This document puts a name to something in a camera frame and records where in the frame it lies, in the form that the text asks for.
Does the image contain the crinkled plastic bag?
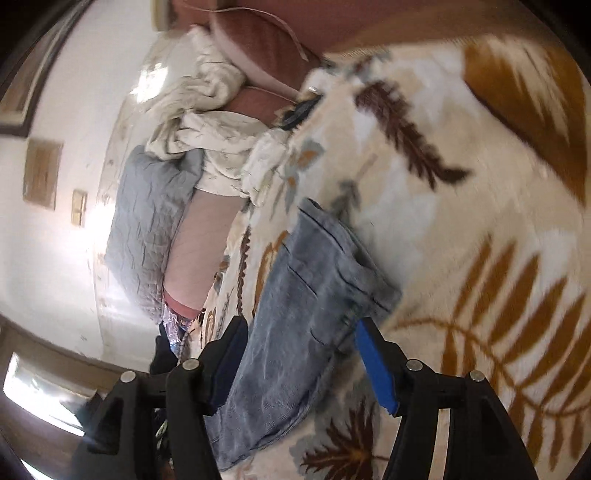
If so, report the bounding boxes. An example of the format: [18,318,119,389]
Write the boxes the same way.
[161,308,206,358]

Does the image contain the wooden wall panel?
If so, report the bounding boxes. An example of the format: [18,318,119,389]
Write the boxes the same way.
[22,140,64,212]

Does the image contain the thin beige cord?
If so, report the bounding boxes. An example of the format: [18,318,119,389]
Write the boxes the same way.
[182,0,309,61]

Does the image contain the leaf print blanket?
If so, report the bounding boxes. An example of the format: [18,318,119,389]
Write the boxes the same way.
[203,32,591,480]

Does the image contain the black cloth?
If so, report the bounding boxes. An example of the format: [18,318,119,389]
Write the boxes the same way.
[148,322,182,376]

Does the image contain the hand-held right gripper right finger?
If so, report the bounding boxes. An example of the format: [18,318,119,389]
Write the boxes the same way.
[355,318,541,480]

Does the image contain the wall switch plate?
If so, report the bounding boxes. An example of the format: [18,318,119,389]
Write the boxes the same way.
[71,188,89,228]

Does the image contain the blue denim pants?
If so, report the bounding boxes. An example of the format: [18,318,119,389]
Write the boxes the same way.
[205,198,403,472]

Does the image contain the white printed cloth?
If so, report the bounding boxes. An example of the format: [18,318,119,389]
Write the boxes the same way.
[145,25,297,209]

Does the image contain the red pink striped cushion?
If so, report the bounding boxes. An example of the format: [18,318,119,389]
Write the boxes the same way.
[172,0,326,126]

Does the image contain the window with wooden frame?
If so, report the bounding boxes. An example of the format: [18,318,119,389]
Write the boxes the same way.
[0,318,109,467]

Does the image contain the pink bolster cushion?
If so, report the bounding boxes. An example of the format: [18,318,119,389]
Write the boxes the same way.
[163,190,242,320]

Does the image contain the grey quilted pillow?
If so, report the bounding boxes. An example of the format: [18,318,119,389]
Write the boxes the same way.
[104,145,205,320]

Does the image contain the small black object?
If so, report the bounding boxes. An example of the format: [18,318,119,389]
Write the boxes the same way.
[279,91,325,132]

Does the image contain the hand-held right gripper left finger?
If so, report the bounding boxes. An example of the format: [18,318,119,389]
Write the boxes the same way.
[76,316,250,480]

